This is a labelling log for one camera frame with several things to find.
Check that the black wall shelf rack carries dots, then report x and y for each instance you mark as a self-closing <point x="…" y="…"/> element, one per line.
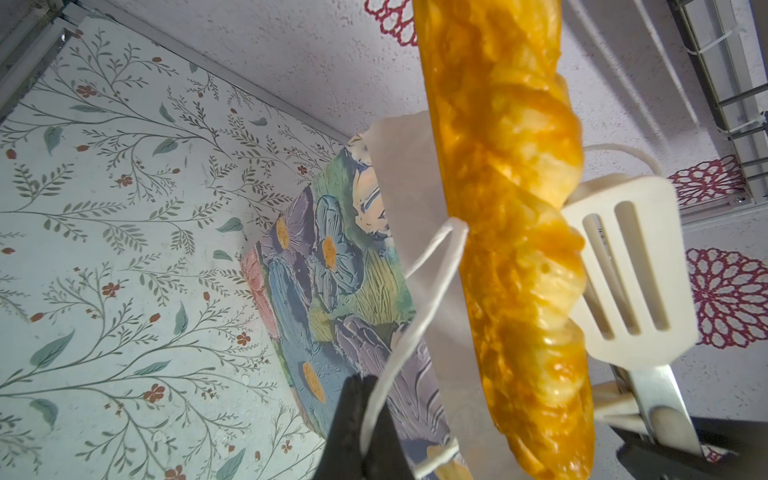
<point x="726" y="43"/>

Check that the floral paper gift bag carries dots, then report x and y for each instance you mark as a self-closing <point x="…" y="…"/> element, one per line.
<point x="336" y="284"/>

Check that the long twisted orange bread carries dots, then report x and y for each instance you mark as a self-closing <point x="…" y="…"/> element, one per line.
<point x="509" y="146"/>

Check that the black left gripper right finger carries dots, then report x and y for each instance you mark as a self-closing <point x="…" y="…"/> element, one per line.
<point x="744" y="441"/>

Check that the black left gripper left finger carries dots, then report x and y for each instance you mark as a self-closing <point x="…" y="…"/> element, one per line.
<point x="342" y="458"/>

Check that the white metal serving tongs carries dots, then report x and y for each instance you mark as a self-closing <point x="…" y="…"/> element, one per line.
<point x="637" y="312"/>

